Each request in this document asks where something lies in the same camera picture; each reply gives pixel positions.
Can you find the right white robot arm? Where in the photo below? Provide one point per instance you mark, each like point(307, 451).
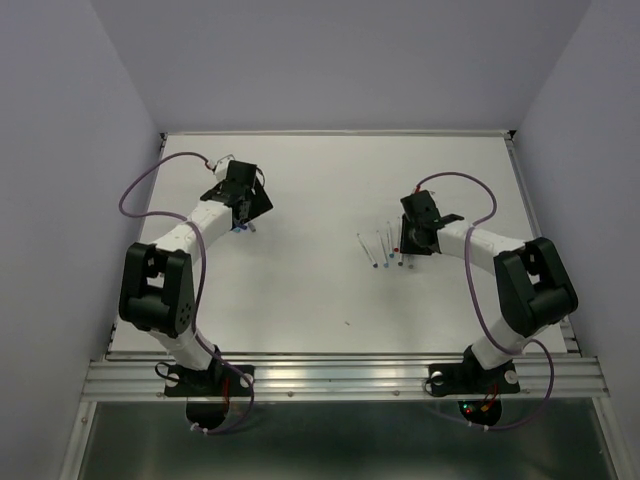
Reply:
point(533, 286)

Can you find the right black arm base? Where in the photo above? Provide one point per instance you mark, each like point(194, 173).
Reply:
point(480, 389)

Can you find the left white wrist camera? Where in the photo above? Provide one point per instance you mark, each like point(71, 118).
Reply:
point(219, 167)

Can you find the aluminium front rail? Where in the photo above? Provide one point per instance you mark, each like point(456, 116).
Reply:
point(330, 378)

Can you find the purple marker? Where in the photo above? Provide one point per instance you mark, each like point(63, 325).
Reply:
point(367, 251)

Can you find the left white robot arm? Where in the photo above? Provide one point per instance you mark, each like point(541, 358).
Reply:
point(163, 280)

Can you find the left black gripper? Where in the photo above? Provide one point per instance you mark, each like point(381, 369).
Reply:
point(256, 204)

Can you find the light blue marker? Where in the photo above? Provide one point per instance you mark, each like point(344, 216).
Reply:
point(383, 249)

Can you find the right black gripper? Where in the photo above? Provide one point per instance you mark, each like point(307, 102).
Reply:
point(409, 240)

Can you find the red marker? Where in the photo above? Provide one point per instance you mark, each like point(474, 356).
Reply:
point(398, 236)

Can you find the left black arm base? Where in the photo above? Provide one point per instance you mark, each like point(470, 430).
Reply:
point(218, 399)

